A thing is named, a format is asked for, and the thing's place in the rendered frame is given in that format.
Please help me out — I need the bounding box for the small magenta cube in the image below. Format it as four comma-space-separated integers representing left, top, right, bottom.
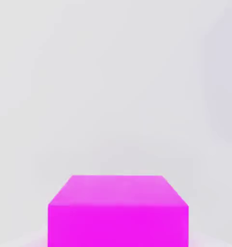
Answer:
47, 175, 190, 247

